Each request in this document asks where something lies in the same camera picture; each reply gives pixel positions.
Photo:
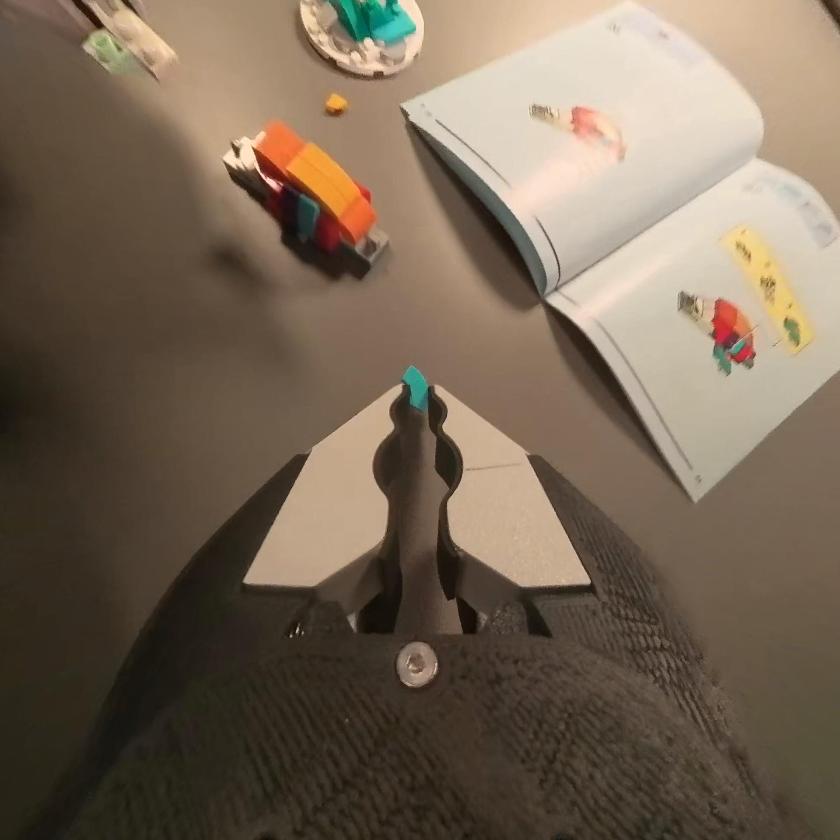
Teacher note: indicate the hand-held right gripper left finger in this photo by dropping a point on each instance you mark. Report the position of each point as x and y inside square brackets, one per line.
[315, 518]

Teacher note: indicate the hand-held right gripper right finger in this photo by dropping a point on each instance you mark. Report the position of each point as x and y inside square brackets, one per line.
[518, 525]

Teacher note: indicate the teal curved lego piece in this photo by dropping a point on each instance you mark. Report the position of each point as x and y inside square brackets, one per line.
[415, 390]

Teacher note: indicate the orange lego balloon build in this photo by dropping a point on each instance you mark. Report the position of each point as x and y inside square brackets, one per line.
[315, 177]

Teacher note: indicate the small yellow lego piece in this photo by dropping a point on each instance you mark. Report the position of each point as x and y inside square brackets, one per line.
[336, 105]

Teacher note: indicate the pale green lego piece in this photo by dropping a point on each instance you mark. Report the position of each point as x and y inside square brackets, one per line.
[124, 49]

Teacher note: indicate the white round lego base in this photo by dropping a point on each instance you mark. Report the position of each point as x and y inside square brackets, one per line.
[367, 52]

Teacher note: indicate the open instruction booklet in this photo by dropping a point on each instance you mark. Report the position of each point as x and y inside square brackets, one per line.
[656, 65]

